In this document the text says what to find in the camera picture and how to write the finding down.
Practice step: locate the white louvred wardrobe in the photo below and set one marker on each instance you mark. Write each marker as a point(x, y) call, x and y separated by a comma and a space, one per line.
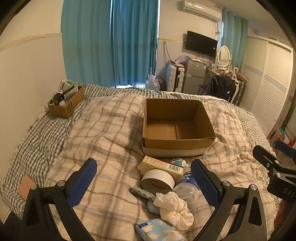
point(266, 81)

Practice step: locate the blue cloud-print tissue packet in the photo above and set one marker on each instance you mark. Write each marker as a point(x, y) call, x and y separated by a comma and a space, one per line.
point(157, 231)

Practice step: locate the pale blue round object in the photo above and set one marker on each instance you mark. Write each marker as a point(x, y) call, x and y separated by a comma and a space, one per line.
point(153, 207)

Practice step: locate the grey-green usb hub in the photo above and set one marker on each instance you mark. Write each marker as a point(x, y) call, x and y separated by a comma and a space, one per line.
point(141, 193)

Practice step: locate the beige barcode carton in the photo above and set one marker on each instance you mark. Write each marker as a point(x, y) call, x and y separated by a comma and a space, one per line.
point(161, 165)

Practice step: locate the white ribbed suitcase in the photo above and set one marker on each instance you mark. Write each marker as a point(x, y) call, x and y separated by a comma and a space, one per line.
point(175, 77)

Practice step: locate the large clear water jug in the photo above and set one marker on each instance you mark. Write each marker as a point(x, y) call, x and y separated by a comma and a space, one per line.
point(152, 83)

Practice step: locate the white oval vanity mirror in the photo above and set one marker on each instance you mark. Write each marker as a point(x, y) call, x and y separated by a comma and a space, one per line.
point(223, 56)

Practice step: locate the white tissue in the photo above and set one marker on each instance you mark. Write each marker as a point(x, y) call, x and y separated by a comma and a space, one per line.
point(174, 209)

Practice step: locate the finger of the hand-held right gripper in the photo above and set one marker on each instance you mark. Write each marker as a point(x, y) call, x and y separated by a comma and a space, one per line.
point(284, 146)
point(266, 158)

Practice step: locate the black jacket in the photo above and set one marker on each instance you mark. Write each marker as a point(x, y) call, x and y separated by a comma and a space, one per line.
point(223, 87)

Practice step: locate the pink plastic stool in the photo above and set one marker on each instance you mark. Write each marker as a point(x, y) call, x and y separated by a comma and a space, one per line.
point(277, 136)

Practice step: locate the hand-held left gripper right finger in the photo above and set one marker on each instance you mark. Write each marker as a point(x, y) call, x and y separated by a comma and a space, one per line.
point(205, 185)

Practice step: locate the beige plaid blanket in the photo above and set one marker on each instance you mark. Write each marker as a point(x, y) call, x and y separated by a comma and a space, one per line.
point(111, 143)

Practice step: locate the white pole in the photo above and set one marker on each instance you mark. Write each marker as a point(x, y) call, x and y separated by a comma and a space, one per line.
point(151, 55)

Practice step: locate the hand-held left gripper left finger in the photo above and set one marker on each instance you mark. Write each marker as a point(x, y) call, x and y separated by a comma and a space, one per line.
point(81, 184)

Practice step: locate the grey small fridge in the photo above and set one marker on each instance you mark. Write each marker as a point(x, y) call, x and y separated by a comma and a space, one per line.
point(193, 75)

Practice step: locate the white and blue round toy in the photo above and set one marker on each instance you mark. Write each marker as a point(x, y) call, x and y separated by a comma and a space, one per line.
point(178, 161)

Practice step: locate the black wall television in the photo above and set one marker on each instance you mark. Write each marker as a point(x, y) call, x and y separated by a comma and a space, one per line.
point(201, 43)

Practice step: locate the pink card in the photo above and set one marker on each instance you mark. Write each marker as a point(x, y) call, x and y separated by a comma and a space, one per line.
point(26, 187)

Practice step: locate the teal window curtain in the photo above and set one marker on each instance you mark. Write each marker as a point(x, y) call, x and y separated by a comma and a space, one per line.
point(86, 41)
point(135, 41)
point(233, 39)

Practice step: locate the green gingham bed sheet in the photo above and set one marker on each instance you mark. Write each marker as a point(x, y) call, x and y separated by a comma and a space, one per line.
point(41, 139)

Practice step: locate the white air conditioner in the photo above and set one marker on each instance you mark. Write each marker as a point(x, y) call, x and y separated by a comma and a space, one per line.
point(200, 9)

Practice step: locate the small brown cardboard box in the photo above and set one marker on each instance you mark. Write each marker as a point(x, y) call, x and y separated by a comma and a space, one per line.
point(66, 103)

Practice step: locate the clear plastic water bottle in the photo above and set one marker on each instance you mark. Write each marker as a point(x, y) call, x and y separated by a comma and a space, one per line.
point(187, 188)

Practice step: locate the green and white carton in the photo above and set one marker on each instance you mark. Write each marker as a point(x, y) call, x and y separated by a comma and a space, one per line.
point(67, 83)

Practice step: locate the dark patterned trunk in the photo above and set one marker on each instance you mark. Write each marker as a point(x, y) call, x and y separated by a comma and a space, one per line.
point(240, 90)

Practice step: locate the black round jar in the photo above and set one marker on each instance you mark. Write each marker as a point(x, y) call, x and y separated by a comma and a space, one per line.
point(56, 97)

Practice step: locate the large cardboard box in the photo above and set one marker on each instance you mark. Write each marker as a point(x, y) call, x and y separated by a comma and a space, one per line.
point(178, 129)

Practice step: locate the dark floral bag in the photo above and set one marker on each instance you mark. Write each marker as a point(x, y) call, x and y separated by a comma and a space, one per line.
point(161, 83)

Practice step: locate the white tape roll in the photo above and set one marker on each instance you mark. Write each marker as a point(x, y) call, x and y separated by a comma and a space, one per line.
point(157, 180)

